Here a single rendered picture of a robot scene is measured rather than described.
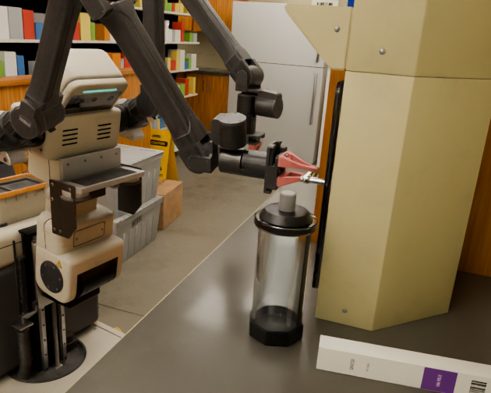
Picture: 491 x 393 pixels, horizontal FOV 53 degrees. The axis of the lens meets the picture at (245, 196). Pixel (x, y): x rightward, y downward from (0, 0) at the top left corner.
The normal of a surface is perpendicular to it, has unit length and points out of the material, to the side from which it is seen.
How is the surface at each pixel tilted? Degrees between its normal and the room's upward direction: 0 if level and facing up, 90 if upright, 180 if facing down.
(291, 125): 90
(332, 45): 90
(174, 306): 0
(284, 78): 90
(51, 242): 90
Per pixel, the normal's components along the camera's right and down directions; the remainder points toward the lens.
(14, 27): 0.94, 0.16
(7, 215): 0.85, 0.26
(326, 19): -0.33, 0.27
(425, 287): 0.43, 0.31
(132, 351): 0.07, -0.95
